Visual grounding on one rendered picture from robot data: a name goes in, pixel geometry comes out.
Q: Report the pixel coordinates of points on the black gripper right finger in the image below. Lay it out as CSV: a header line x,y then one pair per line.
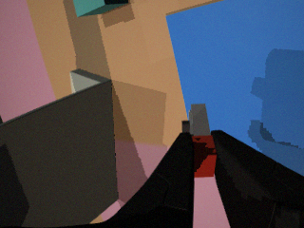
x,y
256,192

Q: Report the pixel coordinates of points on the blue flat square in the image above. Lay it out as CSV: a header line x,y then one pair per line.
x,y
244,59

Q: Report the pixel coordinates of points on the teal cube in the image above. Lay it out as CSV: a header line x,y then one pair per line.
x,y
95,7

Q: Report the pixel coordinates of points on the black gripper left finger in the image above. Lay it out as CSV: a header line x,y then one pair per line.
x,y
166,199

